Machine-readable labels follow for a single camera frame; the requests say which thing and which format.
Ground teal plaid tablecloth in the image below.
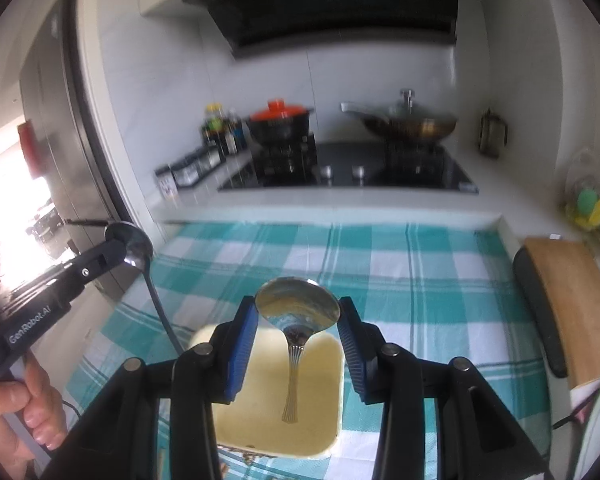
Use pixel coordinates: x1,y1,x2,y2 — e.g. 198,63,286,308
64,222,552,479

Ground left hand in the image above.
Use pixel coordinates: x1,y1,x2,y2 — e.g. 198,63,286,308
0,352,68,479

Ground black gas stove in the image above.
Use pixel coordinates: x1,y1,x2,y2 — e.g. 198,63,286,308
220,134,479,194

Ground black pot orange lid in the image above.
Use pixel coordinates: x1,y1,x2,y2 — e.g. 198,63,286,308
245,99,314,146

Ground sauce bottles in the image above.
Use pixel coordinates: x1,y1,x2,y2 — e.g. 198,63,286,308
200,103,248,156

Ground silver metal spoon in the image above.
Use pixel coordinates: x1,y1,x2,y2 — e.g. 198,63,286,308
254,276,340,424

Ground white spice jar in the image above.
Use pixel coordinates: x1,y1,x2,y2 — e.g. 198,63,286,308
154,165,178,200

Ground wooden cutting board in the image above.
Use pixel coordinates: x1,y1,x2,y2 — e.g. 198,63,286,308
524,237,600,389

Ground grey refrigerator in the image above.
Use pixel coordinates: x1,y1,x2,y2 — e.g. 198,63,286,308
17,0,146,304

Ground dark metal spoon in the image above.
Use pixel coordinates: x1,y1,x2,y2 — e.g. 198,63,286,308
104,220,186,356

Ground wok with glass lid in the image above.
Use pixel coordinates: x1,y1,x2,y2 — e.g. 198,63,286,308
340,89,457,143

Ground black tray under board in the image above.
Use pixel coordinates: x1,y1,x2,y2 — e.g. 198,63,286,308
513,247,568,378

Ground black range hood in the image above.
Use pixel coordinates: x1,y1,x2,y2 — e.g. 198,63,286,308
183,0,460,56

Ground cream utensil holder box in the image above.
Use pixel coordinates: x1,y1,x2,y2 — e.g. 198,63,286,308
212,325,344,460

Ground bag of vegetables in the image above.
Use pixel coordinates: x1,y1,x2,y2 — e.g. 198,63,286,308
564,148,600,246

